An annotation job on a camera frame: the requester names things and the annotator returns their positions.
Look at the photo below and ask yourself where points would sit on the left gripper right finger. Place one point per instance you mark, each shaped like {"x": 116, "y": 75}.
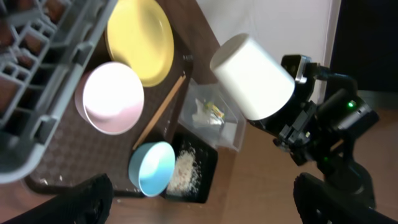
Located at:
{"x": 317, "y": 202}

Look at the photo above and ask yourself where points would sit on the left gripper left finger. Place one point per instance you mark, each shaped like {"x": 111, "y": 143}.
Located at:
{"x": 87, "y": 202}

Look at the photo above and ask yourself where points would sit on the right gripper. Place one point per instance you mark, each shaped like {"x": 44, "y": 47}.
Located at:
{"x": 288, "y": 124}

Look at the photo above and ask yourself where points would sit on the white cup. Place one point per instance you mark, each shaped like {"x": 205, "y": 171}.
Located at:
{"x": 255, "y": 81}

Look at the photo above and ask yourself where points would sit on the light blue bowl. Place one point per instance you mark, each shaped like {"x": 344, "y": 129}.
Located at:
{"x": 151, "y": 167}

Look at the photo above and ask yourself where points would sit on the green snack wrapper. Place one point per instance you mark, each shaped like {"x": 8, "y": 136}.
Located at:
{"x": 214, "y": 110}

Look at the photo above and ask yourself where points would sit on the white paper napkin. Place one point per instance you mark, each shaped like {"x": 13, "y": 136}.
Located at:
{"x": 204, "y": 117}

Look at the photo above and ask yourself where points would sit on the yellow plate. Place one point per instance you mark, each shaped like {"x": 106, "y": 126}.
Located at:
{"x": 139, "y": 35}

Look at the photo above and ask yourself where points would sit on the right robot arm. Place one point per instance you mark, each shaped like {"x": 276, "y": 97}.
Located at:
{"x": 321, "y": 122}

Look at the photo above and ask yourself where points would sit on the black waste tray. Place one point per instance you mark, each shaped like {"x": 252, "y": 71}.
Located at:
{"x": 208, "y": 158}

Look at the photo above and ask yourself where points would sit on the dark brown serving tray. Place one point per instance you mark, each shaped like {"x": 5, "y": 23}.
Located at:
{"x": 77, "y": 151}

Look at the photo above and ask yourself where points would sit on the clear plastic bin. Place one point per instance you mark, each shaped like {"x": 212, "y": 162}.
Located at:
{"x": 231, "y": 133}

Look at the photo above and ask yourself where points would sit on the spilled rice pile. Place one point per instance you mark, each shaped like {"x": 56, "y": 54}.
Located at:
{"x": 187, "y": 174}

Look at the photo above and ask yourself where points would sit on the wooden chopstick left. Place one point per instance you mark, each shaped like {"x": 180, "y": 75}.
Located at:
{"x": 159, "y": 111}

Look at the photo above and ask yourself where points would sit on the grey plastic dish rack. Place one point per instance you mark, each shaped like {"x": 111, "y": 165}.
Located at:
{"x": 45, "y": 48}

